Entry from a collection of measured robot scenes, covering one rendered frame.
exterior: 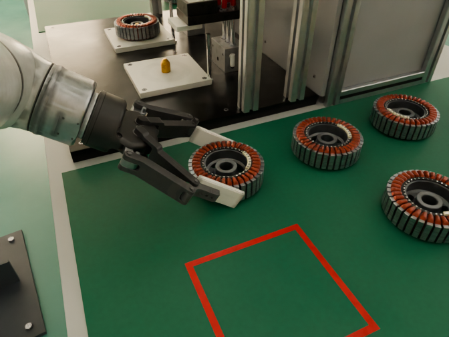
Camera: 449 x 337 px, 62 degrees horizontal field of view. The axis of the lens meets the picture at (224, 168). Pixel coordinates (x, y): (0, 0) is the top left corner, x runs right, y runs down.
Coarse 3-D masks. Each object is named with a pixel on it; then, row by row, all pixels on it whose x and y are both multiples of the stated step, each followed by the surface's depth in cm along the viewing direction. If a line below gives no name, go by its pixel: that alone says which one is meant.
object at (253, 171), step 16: (208, 144) 58; (224, 144) 58; (240, 144) 58; (192, 160) 55; (208, 160) 57; (224, 160) 57; (240, 160) 58; (256, 160) 55; (208, 176) 52; (224, 176) 55; (240, 176) 53; (256, 176) 53; (256, 192) 54
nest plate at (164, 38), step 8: (160, 24) 102; (112, 32) 97; (160, 32) 97; (112, 40) 93; (120, 40) 93; (128, 40) 93; (144, 40) 93; (152, 40) 93; (160, 40) 93; (168, 40) 93; (120, 48) 89; (128, 48) 90; (136, 48) 91; (144, 48) 92
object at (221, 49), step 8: (216, 40) 82; (224, 40) 82; (216, 48) 82; (224, 48) 78; (232, 48) 78; (216, 56) 83; (224, 56) 79; (216, 64) 84; (224, 64) 80; (224, 72) 81
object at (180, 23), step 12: (180, 0) 73; (192, 0) 72; (204, 0) 72; (216, 0) 72; (180, 12) 74; (192, 12) 71; (204, 12) 72; (216, 12) 73; (228, 12) 74; (180, 24) 73; (192, 24) 72; (228, 24) 79; (228, 36) 80
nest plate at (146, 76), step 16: (128, 64) 82; (144, 64) 82; (176, 64) 82; (192, 64) 82; (144, 80) 76; (160, 80) 76; (176, 80) 76; (192, 80) 76; (208, 80) 76; (144, 96) 73
